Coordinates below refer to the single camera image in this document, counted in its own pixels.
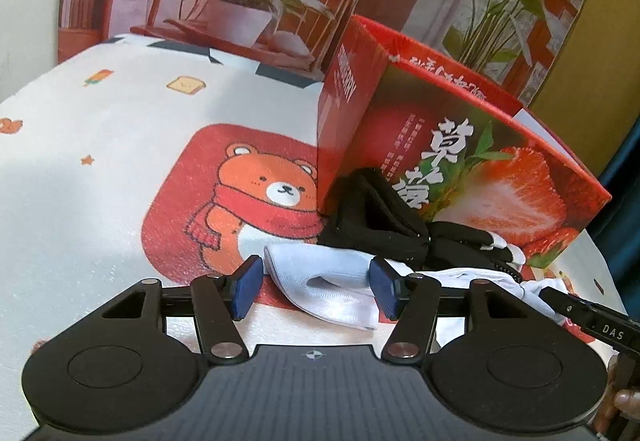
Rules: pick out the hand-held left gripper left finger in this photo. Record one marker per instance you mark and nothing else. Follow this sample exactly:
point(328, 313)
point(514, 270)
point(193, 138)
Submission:
point(247, 286)

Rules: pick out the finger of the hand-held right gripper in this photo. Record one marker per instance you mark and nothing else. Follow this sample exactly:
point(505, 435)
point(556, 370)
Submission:
point(595, 323)

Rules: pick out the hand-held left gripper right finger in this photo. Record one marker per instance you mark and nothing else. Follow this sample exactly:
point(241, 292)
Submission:
point(382, 291)

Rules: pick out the white sock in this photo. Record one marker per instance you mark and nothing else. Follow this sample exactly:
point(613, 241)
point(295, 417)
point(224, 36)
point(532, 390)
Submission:
point(310, 273)
point(475, 277)

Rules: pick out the red strawberry print cardboard box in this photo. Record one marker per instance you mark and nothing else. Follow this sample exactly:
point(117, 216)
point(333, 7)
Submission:
point(450, 121)

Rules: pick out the person's right hand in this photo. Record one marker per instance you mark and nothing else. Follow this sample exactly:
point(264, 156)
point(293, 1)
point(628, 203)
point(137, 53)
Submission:
point(627, 403)

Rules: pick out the black sock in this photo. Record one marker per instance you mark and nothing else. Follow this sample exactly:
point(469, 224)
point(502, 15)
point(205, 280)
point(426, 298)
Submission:
point(370, 221)

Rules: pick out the black white striped knit glove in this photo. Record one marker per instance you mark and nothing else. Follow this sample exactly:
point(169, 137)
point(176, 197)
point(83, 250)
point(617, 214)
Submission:
point(460, 238)

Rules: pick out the blue curtain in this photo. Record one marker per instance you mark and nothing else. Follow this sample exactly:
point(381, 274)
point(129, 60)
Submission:
point(625, 171)

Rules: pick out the white cartoon printed mat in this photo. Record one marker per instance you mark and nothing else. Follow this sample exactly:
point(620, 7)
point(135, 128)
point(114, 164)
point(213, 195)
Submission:
point(100, 171)

